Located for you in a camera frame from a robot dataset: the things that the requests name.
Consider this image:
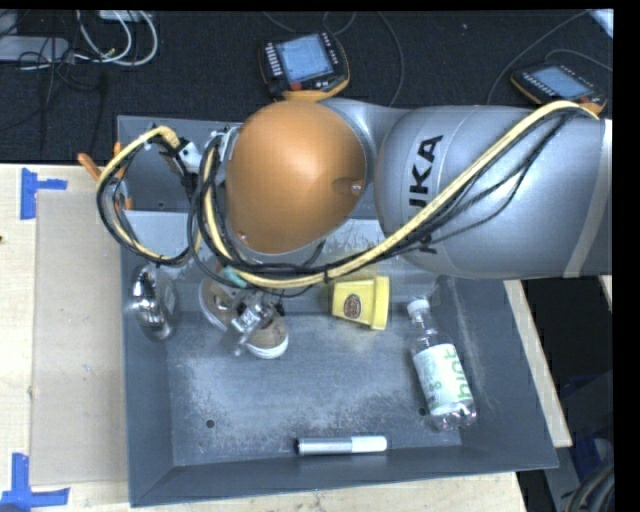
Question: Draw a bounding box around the pale cardboard board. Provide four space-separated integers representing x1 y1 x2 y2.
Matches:
28 191 132 487

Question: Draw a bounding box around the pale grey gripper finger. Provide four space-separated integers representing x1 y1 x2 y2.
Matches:
220 329 248 358

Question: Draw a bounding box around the clear plastic bottle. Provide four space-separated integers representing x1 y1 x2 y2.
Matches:
405 296 479 434

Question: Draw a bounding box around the grey and white marker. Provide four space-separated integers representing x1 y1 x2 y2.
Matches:
296 434 389 458

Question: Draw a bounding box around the clear glass thing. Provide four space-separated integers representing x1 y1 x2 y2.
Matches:
130 263 177 343

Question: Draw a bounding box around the grey metal bin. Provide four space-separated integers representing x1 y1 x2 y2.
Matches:
115 114 560 508

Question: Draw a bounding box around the yellow cup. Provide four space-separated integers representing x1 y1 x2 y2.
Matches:
327 275 391 332

